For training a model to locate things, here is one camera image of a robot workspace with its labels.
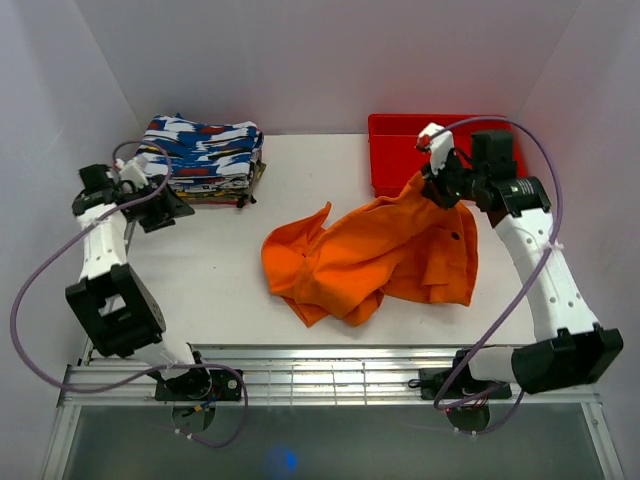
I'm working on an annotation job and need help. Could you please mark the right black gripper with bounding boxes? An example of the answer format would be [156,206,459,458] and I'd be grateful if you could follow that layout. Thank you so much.
[418,150,482,211]

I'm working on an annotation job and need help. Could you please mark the orange trousers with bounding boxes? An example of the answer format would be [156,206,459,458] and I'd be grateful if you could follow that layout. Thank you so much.
[261,174,479,327]

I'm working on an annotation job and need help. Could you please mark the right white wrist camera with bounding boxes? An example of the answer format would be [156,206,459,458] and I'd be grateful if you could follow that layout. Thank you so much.
[416,123,455,175]

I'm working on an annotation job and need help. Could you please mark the stack of folded clothes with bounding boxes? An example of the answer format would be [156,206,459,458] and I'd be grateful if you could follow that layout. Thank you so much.
[169,161,267,209]

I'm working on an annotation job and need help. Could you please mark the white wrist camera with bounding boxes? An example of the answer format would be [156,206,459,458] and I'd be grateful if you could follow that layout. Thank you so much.
[115,156,149,188]
[416,123,455,175]

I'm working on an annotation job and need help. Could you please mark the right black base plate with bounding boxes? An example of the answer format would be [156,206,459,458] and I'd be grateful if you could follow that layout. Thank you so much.
[409,368,512,400]

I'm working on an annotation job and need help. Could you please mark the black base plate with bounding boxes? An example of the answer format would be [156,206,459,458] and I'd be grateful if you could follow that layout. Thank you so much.
[154,369,243,402]
[409,368,512,400]

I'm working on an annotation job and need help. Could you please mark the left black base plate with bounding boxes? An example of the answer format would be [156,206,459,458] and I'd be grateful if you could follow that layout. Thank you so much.
[154,369,243,402]

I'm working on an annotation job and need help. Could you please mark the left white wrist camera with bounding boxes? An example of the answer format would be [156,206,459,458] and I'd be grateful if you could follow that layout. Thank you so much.
[115,156,149,188]

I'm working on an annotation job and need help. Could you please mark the red plastic tray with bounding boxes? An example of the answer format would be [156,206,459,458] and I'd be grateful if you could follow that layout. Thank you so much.
[368,113,529,197]

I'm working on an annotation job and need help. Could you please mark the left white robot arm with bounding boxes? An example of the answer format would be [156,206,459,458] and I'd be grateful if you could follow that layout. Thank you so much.
[65,163,212,400]

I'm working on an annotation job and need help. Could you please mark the aluminium frame rails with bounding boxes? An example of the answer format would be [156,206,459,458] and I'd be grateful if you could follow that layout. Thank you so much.
[42,347,624,479]

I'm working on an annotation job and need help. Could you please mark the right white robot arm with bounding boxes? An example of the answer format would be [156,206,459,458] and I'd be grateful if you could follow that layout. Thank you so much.
[416,123,623,399]

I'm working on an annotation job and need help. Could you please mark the blue patterned folded trousers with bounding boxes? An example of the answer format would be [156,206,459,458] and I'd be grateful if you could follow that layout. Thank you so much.
[136,115,263,182]

